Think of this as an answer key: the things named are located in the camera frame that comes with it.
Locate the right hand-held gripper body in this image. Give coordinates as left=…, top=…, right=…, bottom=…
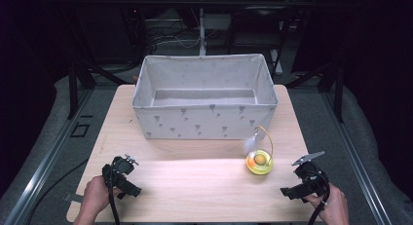
left=290, top=150, right=331, bottom=198

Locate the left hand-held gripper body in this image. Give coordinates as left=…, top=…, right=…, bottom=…
left=101, top=154, right=140, bottom=191

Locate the grey fabric storage box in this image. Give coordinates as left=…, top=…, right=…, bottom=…
left=131, top=53, right=280, bottom=141

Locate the person's left hand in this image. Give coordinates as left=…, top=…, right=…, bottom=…
left=79, top=174, right=115, bottom=220

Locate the person's right hand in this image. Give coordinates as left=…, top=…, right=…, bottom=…
left=303, top=182, right=351, bottom=225

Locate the grey tape strip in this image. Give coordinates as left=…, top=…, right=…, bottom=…
left=62, top=192, right=84, bottom=204

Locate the black metal stand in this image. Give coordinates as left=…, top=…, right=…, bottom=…
left=284, top=59, right=346, bottom=124
left=65, top=59, right=98, bottom=121

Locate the black chair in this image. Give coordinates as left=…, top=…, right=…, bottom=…
left=226, top=6, right=294, bottom=77

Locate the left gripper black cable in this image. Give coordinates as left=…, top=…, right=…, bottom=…
left=107, top=158, right=122, bottom=225

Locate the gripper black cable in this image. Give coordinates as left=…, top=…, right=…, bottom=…
left=306, top=169, right=332, bottom=225
left=107, top=158, right=122, bottom=225

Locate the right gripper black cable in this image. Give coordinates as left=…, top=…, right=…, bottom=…
left=306, top=169, right=332, bottom=225

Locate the metal floor rail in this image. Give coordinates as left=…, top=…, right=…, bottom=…
left=320, top=91, right=394, bottom=225
left=2, top=88, right=95, bottom=225

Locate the black floor cable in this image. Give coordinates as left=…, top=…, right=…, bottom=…
left=24, top=156, right=91, bottom=225

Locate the tangle of floor cables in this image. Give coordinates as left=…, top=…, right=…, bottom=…
left=145, top=19, right=217, bottom=52

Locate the white table leg post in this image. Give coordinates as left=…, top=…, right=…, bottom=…
left=198, top=7, right=207, bottom=56

